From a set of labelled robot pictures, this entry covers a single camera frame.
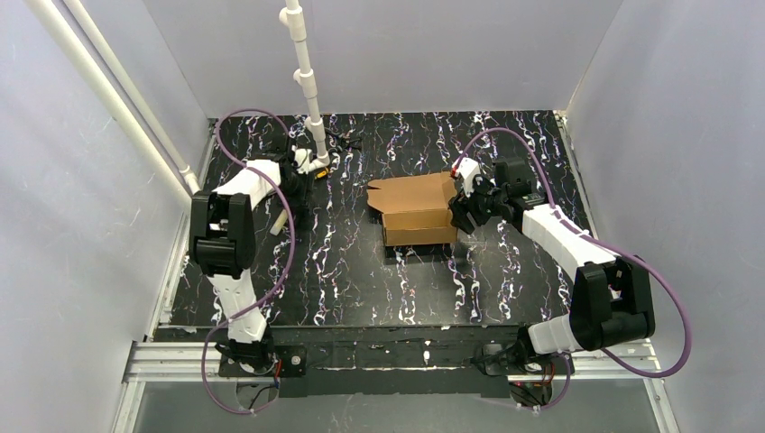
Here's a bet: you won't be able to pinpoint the purple cable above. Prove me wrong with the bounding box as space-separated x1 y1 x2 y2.
200 108 299 416
456 126 693 412

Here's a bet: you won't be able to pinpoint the black pliers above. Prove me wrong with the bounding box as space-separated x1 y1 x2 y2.
327 132 362 153

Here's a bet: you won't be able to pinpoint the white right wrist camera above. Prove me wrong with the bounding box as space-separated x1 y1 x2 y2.
451 157 481 198

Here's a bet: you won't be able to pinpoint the aluminium rail frame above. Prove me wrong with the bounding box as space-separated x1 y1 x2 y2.
115 111 675 432

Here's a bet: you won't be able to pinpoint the white PVC pipe frame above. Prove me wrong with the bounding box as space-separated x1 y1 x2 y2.
26 0 333 198

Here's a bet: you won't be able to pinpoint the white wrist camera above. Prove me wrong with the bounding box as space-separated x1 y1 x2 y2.
451 157 481 198
293 148 313 175

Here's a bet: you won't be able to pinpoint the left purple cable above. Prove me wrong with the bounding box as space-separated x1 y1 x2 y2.
200 108 299 416

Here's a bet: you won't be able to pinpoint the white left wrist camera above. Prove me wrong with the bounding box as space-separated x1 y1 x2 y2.
293 148 313 175

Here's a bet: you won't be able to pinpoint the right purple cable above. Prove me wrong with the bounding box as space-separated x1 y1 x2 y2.
456 126 693 412

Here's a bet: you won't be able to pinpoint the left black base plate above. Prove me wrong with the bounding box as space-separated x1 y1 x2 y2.
215 341 308 378

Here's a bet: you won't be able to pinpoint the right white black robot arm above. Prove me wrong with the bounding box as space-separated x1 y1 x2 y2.
448 158 655 361

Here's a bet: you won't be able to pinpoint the yellow marker pen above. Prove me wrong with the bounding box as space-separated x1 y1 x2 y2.
269 209 289 235

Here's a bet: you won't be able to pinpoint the brown cardboard box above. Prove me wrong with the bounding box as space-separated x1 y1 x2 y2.
367 171 457 247

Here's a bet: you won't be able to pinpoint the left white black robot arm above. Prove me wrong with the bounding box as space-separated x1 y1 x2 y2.
189 149 312 369

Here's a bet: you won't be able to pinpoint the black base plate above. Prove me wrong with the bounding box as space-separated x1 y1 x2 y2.
470 343 576 377
215 341 308 378

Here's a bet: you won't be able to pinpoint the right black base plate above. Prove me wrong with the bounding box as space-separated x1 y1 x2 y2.
470 343 576 377

